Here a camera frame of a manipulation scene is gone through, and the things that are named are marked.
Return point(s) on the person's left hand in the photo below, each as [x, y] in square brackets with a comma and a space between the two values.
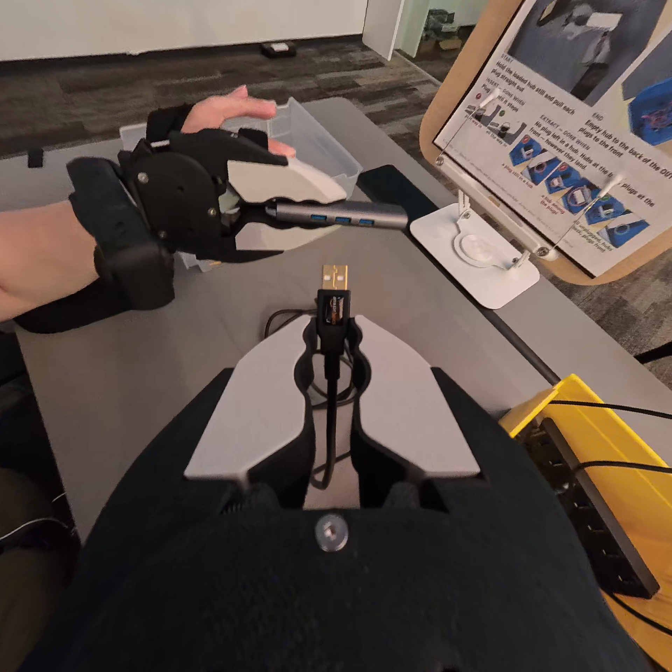
[236, 110]

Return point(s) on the black USB hub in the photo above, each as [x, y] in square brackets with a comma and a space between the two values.
[599, 515]

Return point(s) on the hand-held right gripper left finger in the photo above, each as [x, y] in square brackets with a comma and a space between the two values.
[252, 420]

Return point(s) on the instruction poster board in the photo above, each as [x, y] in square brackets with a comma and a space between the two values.
[588, 105]

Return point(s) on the yellow plastic bin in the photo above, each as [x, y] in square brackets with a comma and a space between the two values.
[567, 394]

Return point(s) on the grey metal USB hub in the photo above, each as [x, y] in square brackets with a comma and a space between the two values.
[357, 217]

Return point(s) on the person's left forearm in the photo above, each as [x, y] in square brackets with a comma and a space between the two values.
[42, 263]

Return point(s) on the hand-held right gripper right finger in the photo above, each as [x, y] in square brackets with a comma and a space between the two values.
[420, 420]

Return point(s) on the clear plastic bin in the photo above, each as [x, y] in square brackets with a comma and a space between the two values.
[315, 137]

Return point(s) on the small black floor device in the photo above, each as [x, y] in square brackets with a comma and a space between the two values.
[278, 49]

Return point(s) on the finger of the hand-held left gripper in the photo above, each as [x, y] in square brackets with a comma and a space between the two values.
[284, 184]
[263, 238]

